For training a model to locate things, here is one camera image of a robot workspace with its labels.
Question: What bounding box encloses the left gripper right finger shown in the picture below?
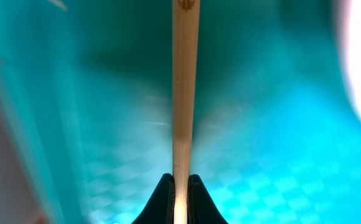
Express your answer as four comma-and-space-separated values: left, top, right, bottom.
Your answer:
187, 174, 228, 224

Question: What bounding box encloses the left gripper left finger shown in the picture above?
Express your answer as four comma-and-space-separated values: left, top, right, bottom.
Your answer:
132, 173, 175, 224

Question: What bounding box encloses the wooden chopstick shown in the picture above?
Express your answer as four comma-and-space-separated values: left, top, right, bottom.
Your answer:
172, 0, 200, 224

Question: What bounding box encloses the teal plastic serving tray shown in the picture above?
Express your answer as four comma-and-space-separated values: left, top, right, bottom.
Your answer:
0, 0, 361, 223

